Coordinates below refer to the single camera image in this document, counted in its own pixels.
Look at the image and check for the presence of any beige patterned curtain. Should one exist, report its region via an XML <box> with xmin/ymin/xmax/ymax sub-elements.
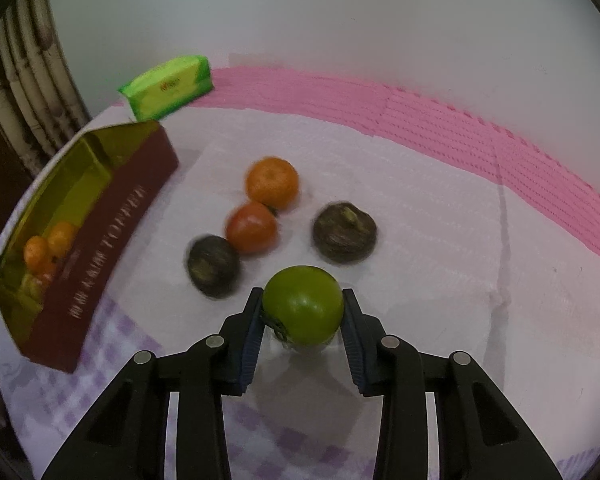
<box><xmin>0</xmin><ymin>0</ymin><xmax>91</xmax><ymax>177</ymax></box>

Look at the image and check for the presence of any far red tomato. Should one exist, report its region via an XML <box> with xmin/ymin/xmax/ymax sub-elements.
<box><xmin>225</xmin><ymin>202</ymin><xmax>278</xmax><ymax>255</ymax></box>

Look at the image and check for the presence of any dark fruit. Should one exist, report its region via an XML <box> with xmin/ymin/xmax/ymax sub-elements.
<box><xmin>185</xmin><ymin>234</ymin><xmax>242</xmax><ymax>298</ymax></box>
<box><xmin>312</xmin><ymin>202</ymin><xmax>378</xmax><ymax>263</ymax></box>

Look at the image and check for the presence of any gold toffee tin box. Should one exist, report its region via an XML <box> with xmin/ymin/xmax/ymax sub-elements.
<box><xmin>0</xmin><ymin>120</ymin><xmax>178</xmax><ymax>373</ymax></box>

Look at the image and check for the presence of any orange mandarin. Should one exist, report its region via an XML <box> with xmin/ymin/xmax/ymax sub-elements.
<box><xmin>23</xmin><ymin>235</ymin><xmax>56</xmax><ymax>278</ymax></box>
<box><xmin>245</xmin><ymin>156</ymin><xmax>300</xmax><ymax>210</ymax></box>

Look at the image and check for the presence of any green tissue pack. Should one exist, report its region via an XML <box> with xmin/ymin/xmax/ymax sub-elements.
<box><xmin>118</xmin><ymin>55</ymin><xmax>213</xmax><ymax>122</ymax></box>

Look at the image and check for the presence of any green tomato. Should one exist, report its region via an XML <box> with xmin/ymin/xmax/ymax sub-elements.
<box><xmin>262</xmin><ymin>266</ymin><xmax>343</xmax><ymax>347</ymax></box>

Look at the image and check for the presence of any small olive brown fruit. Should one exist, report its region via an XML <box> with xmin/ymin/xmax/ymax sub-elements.
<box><xmin>20</xmin><ymin>273</ymin><xmax>48</xmax><ymax>304</ymax></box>

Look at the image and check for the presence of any yellow orange kumquat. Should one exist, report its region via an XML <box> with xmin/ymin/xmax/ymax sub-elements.
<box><xmin>46</xmin><ymin>221</ymin><xmax>78</xmax><ymax>259</ymax></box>

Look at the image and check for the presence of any pink purple checkered tablecloth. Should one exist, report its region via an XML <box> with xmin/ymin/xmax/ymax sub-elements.
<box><xmin>0</xmin><ymin>68</ymin><xmax>600</xmax><ymax>479</ymax></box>

